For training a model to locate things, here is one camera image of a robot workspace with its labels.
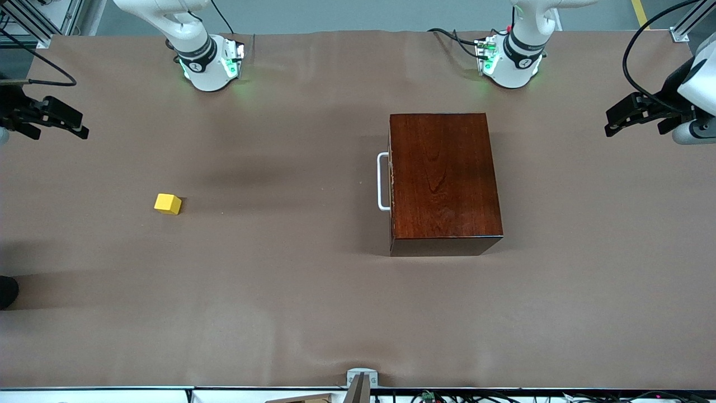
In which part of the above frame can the yellow block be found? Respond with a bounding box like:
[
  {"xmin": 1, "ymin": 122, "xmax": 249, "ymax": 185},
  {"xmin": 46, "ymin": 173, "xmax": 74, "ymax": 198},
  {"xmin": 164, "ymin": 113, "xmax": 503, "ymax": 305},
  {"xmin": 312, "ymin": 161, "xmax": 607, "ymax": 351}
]
[{"xmin": 154, "ymin": 193, "xmax": 182, "ymax": 215}]

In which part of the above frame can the wooden drawer with white handle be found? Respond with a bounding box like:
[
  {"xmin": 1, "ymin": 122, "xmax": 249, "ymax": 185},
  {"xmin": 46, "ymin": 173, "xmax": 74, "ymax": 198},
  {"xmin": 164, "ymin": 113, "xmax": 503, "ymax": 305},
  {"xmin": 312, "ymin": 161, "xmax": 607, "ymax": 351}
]
[{"xmin": 377, "ymin": 116, "xmax": 394, "ymax": 238}]

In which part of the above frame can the black round object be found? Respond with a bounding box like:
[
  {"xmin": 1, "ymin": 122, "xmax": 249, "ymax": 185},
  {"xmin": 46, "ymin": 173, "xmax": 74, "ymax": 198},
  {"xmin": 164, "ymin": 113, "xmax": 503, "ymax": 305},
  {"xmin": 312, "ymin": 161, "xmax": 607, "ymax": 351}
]
[{"xmin": 0, "ymin": 275, "xmax": 20, "ymax": 310}]

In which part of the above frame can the dark wooden cabinet box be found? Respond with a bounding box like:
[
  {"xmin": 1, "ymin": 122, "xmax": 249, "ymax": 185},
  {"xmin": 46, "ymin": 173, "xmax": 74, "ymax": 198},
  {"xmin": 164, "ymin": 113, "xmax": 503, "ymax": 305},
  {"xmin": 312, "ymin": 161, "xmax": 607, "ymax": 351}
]
[{"xmin": 388, "ymin": 113, "xmax": 504, "ymax": 257}]

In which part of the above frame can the brown table cover cloth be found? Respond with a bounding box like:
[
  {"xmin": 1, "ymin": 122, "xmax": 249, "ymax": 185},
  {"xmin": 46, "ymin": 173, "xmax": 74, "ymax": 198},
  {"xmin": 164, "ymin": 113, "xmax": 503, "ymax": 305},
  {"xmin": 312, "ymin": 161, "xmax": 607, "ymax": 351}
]
[{"xmin": 0, "ymin": 29, "xmax": 716, "ymax": 390}]

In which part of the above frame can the brown cardboard piece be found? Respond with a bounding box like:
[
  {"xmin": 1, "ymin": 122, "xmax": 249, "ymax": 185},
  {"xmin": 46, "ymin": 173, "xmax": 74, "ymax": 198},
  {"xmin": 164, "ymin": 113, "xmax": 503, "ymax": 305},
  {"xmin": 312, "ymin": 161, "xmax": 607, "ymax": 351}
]
[{"xmin": 265, "ymin": 393, "xmax": 335, "ymax": 403}]

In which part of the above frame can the aluminium frame profile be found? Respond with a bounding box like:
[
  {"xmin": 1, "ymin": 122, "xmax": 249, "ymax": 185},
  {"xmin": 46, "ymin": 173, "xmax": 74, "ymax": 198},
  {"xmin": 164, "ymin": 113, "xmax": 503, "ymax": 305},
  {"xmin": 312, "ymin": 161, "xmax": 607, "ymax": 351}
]
[
  {"xmin": 0, "ymin": 0, "xmax": 84, "ymax": 50},
  {"xmin": 670, "ymin": 0, "xmax": 716, "ymax": 43}
]

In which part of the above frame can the black right base cable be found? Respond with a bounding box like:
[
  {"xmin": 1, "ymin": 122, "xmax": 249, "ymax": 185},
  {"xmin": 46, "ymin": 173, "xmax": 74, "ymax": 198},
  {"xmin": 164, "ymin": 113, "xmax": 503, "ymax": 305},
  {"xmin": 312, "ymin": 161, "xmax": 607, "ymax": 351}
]
[{"xmin": 208, "ymin": 0, "xmax": 235, "ymax": 35}]

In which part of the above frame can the black base cable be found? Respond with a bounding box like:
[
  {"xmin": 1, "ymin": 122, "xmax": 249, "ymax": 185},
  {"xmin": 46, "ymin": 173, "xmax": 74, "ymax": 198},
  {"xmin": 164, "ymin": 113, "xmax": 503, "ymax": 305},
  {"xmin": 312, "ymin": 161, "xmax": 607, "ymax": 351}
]
[
  {"xmin": 208, "ymin": 0, "xmax": 235, "ymax": 35},
  {"xmin": 427, "ymin": 27, "xmax": 483, "ymax": 59}
]

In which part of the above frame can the black left base cable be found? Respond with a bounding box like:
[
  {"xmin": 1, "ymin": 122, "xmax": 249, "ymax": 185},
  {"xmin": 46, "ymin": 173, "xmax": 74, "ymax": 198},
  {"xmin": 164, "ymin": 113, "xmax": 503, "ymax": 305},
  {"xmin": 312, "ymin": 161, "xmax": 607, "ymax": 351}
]
[{"xmin": 427, "ymin": 27, "xmax": 483, "ymax": 59}]

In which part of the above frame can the grey metal bracket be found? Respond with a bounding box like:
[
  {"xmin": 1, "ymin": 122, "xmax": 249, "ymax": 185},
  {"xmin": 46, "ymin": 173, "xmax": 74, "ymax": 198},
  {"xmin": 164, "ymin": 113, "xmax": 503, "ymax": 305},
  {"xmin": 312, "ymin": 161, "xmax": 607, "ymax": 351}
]
[{"xmin": 346, "ymin": 368, "xmax": 379, "ymax": 403}]

